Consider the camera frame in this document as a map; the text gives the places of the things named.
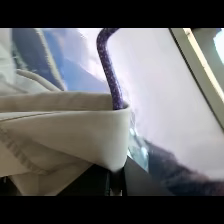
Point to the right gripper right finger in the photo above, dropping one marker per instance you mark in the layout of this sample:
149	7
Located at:
140	183

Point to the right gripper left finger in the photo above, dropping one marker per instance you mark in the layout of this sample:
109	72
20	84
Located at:
93	181

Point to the purple clothes hanger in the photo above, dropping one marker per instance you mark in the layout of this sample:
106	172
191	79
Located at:
110	73

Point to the beige garment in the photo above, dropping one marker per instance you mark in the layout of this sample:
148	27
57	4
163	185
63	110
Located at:
66	133

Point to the dark grey garment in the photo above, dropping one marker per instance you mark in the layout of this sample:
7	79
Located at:
186	173

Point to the silver frame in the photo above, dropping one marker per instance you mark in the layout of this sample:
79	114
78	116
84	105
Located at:
200	73

